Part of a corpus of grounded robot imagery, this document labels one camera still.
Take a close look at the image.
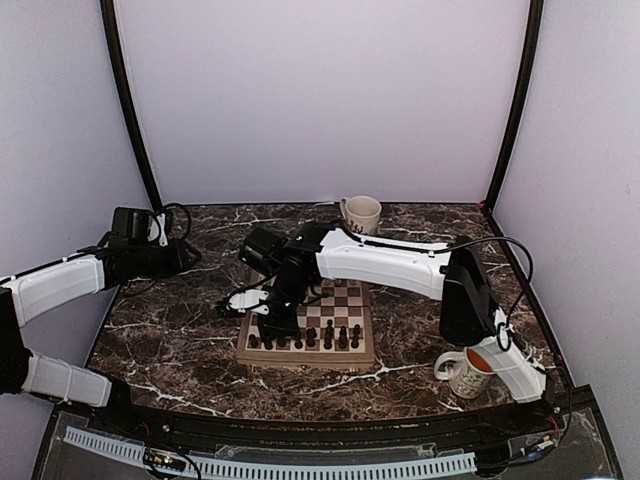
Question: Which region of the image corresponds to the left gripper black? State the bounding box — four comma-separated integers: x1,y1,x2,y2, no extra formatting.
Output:
129,238,201,280

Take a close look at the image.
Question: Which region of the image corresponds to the wooden chess board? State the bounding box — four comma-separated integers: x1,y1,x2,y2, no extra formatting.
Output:
236,280,375,369

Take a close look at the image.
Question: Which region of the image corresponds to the dark piece bishop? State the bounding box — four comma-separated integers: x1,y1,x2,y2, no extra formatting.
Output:
324,320,334,340

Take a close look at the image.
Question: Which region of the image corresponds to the dark tall piece back row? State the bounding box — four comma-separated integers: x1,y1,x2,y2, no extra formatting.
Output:
336,326,349,350

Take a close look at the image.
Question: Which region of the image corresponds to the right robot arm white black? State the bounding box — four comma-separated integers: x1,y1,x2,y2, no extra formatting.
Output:
223,220,549,434

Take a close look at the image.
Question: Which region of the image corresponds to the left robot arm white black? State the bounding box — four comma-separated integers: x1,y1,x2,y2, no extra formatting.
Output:
1,203,201,436

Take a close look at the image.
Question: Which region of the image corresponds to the seashell pattern mug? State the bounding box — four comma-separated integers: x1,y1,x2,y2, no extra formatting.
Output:
339,196,382,235

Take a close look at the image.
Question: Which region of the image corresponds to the white mug yellow inside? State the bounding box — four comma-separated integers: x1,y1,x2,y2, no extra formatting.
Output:
434,347,496,400

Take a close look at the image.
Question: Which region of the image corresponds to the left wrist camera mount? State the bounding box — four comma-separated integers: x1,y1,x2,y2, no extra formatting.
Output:
148,211,171,247

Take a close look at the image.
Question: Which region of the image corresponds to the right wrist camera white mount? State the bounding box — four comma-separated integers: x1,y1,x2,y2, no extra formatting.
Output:
216,289,270,316

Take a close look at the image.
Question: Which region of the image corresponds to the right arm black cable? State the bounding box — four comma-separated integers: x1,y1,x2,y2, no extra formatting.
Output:
444,236,532,351

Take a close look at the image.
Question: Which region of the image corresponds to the white cable duct strip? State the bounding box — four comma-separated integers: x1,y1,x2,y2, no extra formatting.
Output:
62,427,477,479

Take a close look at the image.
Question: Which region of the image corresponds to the left black frame post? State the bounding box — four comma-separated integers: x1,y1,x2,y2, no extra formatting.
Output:
99,0,163,211

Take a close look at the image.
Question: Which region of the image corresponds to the black frame post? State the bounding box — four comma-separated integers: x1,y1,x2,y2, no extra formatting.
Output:
99,0,163,211
484,0,544,212

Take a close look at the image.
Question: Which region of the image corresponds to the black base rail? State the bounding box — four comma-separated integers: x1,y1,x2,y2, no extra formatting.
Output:
49,384,601,451

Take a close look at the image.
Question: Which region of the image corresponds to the right black frame post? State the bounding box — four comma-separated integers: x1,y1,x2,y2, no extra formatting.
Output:
484,0,544,212

